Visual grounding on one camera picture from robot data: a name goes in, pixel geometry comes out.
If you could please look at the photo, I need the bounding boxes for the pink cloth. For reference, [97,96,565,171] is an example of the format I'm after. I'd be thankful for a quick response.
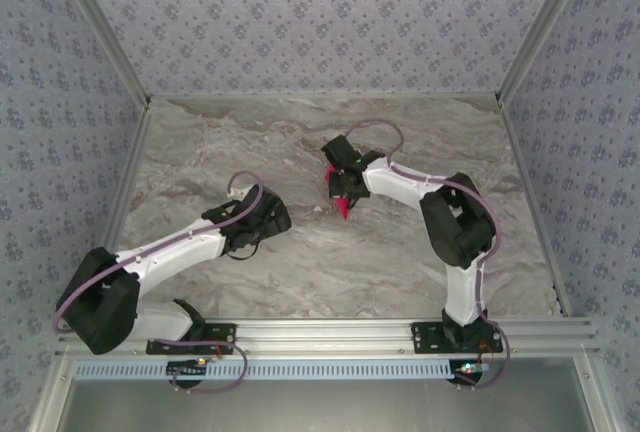
[322,165,355,224]

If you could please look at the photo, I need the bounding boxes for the steel sheet panel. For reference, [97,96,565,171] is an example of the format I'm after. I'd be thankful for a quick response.
[54,356,596,432]

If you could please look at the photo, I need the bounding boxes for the aluminium base beam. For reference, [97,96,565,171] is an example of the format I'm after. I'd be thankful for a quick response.
[54,317,601,357]

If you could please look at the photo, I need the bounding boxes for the thin black left gripper cable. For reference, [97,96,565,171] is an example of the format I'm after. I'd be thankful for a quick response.
[223,243,260,262]

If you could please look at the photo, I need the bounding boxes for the aluminium rear table rail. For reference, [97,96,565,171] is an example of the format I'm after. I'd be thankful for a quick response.
[147,93,501,102]

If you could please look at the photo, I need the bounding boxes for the aluminium table rail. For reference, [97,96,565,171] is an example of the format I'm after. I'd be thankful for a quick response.
[77,99,154,323]
[147,93,501,102]
[494,94,574,321]

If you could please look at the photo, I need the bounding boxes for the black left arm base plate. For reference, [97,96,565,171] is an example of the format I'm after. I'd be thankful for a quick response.
[145,321,239,356]

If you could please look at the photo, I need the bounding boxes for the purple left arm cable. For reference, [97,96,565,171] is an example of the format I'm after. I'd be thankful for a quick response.
[52,171,265,397]

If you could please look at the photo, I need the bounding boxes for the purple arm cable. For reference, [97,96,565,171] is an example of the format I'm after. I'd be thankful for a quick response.
[52,171,265,397]
[343,118,513,391]

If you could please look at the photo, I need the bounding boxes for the aluminium left table rail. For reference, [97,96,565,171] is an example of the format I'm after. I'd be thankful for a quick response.
[77,99,154,323]

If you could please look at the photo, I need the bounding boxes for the grey slotted cable duct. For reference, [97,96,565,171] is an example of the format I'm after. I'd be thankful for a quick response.
[72,359,464,382]

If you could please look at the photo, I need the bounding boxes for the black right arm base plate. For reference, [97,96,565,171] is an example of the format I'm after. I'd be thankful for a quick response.
[409,320,503,356]

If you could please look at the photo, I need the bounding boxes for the aluminium right table rail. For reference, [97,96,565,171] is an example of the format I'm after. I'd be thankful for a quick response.
[494,94,574,321]

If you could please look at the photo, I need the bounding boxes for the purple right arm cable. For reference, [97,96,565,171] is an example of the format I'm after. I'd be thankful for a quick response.
[343,118,513,391]

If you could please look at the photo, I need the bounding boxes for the aluminium right frame post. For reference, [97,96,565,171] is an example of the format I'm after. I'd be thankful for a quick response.
[493,0,599,108]

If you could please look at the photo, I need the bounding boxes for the aluminium frame post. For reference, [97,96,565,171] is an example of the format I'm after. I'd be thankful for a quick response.
[47,0,154,111]
[493,0,599,108]

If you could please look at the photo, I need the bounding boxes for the aluminium left frame post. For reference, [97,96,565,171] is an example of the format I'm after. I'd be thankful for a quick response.
[47,0,154,111]

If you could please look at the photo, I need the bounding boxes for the aluminium lower frame rail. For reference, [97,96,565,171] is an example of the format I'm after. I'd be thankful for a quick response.
[574,351,619,432]
[27,354,76,432]

